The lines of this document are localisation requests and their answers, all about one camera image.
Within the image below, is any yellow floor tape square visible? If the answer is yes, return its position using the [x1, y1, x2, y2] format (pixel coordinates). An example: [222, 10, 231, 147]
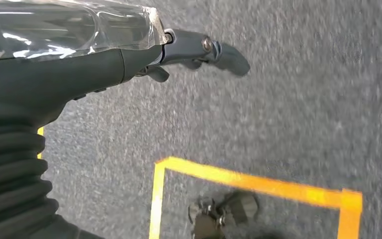
[36, 126, 44, 160]
[149, 156, 364, 239]

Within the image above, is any black robot left foot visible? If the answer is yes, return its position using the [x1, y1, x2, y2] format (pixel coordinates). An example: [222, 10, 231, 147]
[188, 190, 260, 239]

